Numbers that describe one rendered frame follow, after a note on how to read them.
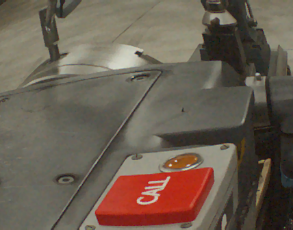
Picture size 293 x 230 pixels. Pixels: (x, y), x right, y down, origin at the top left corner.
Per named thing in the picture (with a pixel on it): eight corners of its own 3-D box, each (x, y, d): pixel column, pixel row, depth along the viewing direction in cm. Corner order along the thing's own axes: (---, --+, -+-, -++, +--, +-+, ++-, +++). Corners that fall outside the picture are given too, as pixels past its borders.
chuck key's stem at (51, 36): (52, 81, 97) (37, 10, 94) (67, 74, 98) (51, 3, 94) (53, 85, 95) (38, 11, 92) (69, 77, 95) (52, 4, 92)
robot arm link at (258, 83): (269, 132, 111) (263, 81, 108) (245, 135, 112) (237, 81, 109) (273, 114, 117) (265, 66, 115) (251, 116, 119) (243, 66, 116)
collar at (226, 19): (235, 27, 145) (231, 14, 144) (199, 27, 147) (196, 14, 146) (238, 20, 152) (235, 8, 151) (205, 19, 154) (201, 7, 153)
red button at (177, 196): (195, 231, 43) (192, 206, 43) (101, 235, 45) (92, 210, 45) (216, 191, 49) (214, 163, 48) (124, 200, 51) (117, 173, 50)
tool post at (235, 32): (244, 74, 148) (232, 28, 145) (211, 75, 150) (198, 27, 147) (247, 64, 155) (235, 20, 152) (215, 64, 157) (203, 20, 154)
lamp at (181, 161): (195, 175, 51) (194, 164, 51) (163, 179, 52) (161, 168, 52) (201, 161, 53) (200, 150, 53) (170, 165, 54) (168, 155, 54)
